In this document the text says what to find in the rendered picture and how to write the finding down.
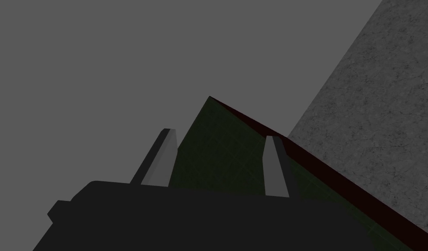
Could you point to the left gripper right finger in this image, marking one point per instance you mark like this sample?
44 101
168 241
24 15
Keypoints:
277 170

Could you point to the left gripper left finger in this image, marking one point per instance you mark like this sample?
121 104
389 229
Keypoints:
159 163

